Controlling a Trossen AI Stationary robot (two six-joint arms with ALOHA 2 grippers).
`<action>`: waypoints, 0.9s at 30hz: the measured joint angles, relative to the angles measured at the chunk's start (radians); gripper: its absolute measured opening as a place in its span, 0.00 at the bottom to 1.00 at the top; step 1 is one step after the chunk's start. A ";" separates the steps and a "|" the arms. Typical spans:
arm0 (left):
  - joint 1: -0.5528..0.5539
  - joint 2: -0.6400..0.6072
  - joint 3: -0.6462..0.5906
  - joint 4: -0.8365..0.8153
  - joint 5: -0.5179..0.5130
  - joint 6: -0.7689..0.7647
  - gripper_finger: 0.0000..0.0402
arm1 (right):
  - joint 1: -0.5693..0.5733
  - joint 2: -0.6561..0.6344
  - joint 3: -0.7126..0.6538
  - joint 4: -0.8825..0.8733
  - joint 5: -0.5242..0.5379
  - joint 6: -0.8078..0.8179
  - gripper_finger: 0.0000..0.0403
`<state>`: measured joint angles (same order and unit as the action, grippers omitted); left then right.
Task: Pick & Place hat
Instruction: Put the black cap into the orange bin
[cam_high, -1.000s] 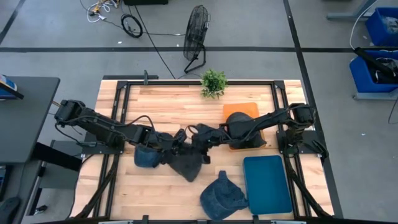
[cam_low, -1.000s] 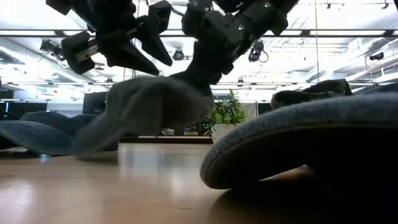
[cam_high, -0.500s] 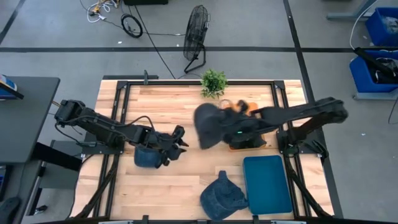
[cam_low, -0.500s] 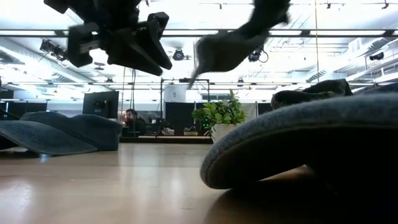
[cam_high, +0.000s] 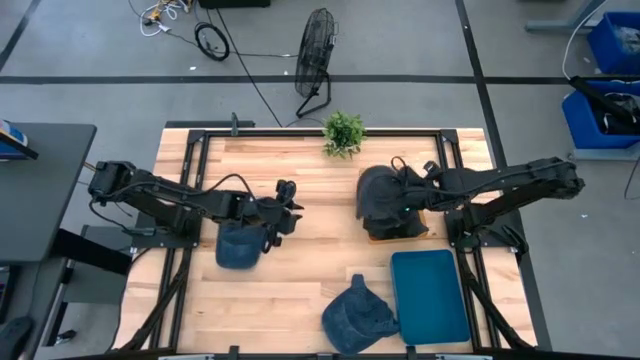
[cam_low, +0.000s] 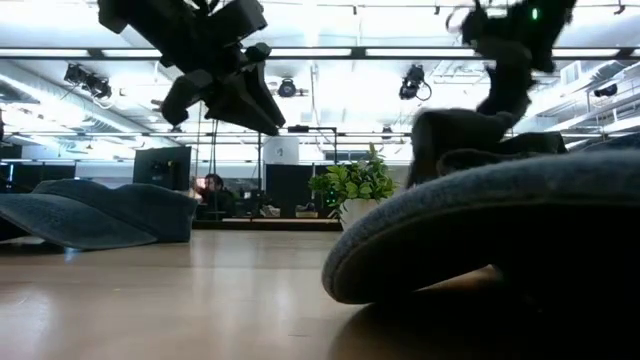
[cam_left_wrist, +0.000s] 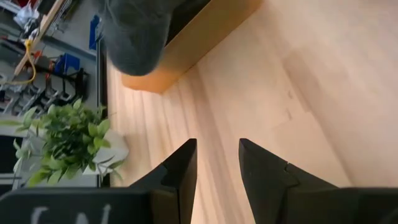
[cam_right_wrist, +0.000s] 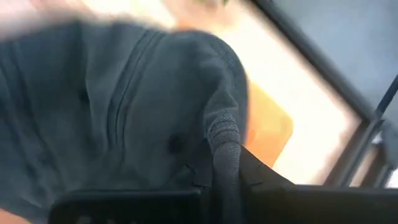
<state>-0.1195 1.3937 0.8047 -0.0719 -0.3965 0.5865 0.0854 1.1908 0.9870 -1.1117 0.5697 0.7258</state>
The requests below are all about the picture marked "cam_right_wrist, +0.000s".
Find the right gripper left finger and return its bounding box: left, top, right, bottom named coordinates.
left=49, top=146, right=215, bottom=224

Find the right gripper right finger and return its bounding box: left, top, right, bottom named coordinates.
left=239, top=146, right=398, bottom=224

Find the orange flat mat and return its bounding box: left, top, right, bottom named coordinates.
left=244, top=80, right=294, bottom=169

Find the blue-grey hat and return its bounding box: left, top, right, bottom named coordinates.
left=0, top=18, right=249, bottom=224

